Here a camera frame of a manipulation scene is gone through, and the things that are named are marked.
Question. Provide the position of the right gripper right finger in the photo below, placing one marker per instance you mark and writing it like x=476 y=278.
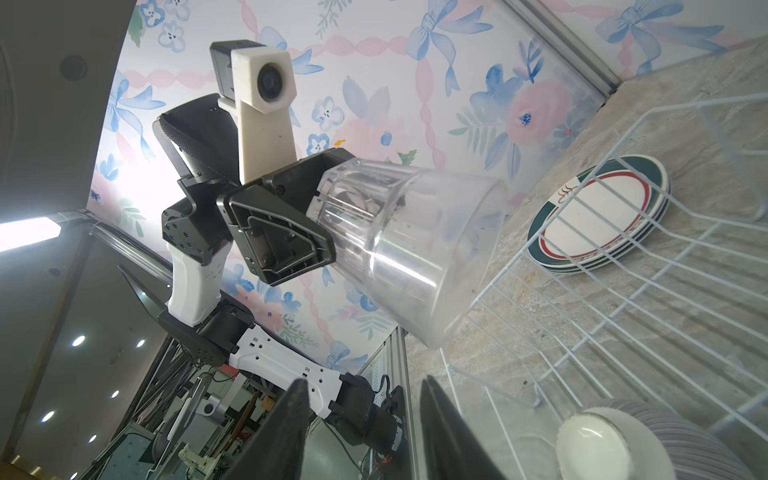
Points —
x=451 y=450

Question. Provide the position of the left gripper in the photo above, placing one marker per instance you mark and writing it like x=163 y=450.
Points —
x=265 y=218

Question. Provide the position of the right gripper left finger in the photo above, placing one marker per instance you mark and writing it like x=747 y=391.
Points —
x=276 y=451

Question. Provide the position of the clear glass cup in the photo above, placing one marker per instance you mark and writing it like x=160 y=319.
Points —
x=417 y=242

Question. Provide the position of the white plate green red rim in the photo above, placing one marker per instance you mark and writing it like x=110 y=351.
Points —
x=600 y=214

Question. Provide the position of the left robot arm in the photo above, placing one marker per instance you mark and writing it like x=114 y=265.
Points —
x=216 y=329

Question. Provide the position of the striped ceramic bowl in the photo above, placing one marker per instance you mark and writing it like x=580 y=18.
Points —
x=628 y=439

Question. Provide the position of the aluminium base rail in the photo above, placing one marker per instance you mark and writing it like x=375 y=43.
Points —
x=391 y=360

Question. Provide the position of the white wire dish rack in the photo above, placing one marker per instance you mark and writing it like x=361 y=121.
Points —
x=679 y=322

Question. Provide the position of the left aluminium corner post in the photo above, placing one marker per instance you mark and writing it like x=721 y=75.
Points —
x=574 y=52

